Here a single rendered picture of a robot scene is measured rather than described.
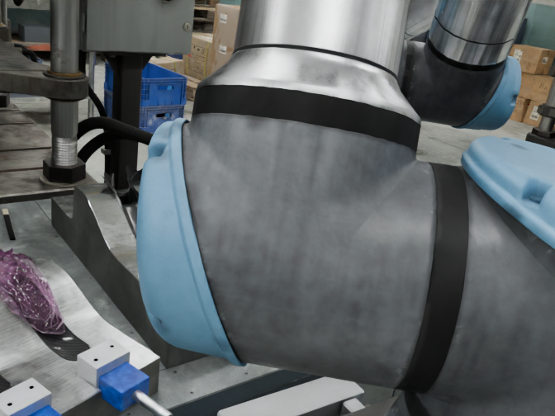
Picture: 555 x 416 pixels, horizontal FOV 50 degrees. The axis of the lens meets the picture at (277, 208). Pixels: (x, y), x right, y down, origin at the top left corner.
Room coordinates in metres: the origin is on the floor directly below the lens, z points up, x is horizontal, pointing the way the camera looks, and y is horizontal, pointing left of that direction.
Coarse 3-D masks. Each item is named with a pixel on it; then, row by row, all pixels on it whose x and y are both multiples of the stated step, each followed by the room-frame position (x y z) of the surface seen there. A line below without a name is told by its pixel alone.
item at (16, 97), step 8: (8, 0) 3.90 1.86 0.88; (24, 0) 3.96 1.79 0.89; (32, 0) 4.00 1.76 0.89; (40, 0) 4.04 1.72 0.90; (48, 0) 4.07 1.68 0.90; (24, 8) 3.96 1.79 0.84; (32, 8) 4.00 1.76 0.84; (40, 8) 4.04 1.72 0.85; (48, 8) 4.07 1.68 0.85; (88, 64) 4.34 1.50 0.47; (88, 72) 4.34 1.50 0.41; (88, 80) 4.34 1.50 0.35; (16, 96) 4.00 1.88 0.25; (24, 96) 4.03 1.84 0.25; (32, 96) 4.06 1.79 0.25; (88, 96) 4.30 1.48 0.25; (88, 104) 4.33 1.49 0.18; (88, 112) 4.33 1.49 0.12
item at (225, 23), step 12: (216, 12) 5.47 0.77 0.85; (228, 12) 5.34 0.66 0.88; (216, 24) 5.46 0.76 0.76; (228, 24) 5.32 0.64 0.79; (216, 36) 5.44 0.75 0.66; (228, 36) 5.30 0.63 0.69; (216, 48) 5.42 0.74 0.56; (228, 48) 5.30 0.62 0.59; (216, 60) 5.41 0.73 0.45; (228, 60) 5.28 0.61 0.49
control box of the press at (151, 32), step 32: (96, 0) 1.49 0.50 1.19; (128, 0) 1.54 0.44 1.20; (160, 0) 1.60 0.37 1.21; (192, 0) 1.66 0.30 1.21; (96, 32) 1.49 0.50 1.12; (128, 32) 1.55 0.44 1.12; (160, 32) 1.60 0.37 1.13; (128, 64) 1.60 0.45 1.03; (96, 96) 1.62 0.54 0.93; (128, 96) 1.60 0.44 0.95; (128, 160) 1.61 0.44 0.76
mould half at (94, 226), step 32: (96, 192) 0.94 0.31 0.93; (64, 224) 1.00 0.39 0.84; (96, 224) 0.89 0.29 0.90; (128, 224) 0.90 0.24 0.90; (96, 256) 0.88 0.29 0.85; (128, 256) 0.83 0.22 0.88; (128, 288) 0.78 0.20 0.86; (128, 320) 0.78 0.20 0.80; (160, 352) 0.69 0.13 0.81; (192, 352) 0.70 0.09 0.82
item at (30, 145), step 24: (0, 120) 1.74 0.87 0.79; (24, 120) 1.77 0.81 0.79; (0, 144) 1.52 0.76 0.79; (24, 144) 1.55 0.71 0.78; (48, 144) 1.58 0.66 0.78; (0, 168) 1.35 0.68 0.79; (24, 168) 1.38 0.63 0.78; (0, 192) 1.21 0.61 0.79; (24, 192) 1.23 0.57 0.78; (48, 192) 1.26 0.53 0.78; (72, 192) 1.30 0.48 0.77
